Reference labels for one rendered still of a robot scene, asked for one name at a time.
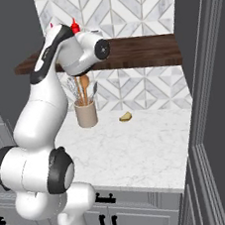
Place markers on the beige utensil pot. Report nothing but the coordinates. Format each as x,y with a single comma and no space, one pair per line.
86,116

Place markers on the dark grey tall cabinet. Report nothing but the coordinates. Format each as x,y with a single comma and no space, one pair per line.
212,98

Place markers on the metal spatula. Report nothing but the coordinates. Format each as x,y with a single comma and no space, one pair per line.
95,88

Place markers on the red condiment bottle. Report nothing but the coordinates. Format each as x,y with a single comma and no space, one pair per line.
75,26
51,25

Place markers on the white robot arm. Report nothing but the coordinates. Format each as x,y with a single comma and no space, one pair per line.
39,126

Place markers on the wooden spatula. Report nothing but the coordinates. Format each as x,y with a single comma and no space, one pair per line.
79,90

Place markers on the yellow food wedge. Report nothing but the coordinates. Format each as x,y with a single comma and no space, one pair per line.
126,117

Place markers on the dark wooden shelf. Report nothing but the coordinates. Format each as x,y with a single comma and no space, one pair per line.
140,52

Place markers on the wooden spoon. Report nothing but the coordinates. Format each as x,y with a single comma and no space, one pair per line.
85,84

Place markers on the metal whisk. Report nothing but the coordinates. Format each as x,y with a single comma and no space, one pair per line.
72,87

